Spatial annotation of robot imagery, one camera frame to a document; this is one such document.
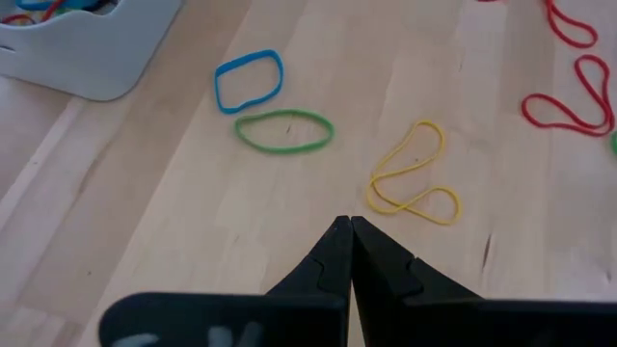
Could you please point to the yellow rubber band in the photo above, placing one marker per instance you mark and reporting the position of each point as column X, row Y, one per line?
column 375, row 179

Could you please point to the white plastic bin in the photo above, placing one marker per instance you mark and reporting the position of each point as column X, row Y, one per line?
column 72, row 58

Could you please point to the blue rubber band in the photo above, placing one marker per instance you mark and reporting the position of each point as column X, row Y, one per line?
column 250, row 58
column 38, row 6

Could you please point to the green rubber band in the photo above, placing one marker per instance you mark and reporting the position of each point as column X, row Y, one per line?
column 284, row 113
column 614, row 143

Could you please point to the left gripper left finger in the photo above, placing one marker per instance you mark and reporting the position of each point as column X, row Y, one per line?
column 241, row 323

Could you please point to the red rubber band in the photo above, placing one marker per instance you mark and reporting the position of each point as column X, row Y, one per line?
column 550, row 14
column 18, row 18
column 524, row 108

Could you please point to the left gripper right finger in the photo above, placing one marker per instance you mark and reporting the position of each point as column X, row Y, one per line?
column 482, row 328

